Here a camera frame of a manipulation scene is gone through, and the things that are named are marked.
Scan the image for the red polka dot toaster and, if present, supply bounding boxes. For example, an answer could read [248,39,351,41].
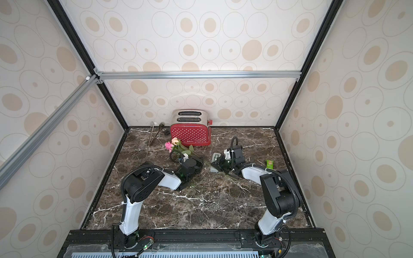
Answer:
[170,109,212,147]

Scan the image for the green snack packet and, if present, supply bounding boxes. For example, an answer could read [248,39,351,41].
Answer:
[266,160,274,170]

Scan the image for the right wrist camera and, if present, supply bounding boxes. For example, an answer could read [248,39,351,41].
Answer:
[224,149,232,160]

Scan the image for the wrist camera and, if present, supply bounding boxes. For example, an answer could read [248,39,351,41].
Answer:
[224,149,232,160]
[182,153,189,162]

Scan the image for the horizontal aluminium rail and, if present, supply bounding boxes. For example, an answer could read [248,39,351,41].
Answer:
[97,71,302,80]

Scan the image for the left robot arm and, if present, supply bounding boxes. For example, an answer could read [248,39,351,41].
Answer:
[119,158,203,236]

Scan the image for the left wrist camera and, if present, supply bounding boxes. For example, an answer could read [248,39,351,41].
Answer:
[182,153,189,162]

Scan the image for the white tape dispenser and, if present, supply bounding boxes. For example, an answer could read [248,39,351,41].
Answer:
[210,153,222,173]

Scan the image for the metal tongs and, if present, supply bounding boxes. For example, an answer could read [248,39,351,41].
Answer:
[147,121,166,146]

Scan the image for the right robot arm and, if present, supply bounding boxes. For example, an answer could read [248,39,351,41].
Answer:
[211,146,302,235]

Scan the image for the diagonal aluminium rail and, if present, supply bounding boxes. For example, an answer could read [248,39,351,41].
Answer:
[1,75,98,188]

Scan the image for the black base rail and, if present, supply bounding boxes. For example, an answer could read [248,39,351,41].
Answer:
[58,227,335,258]

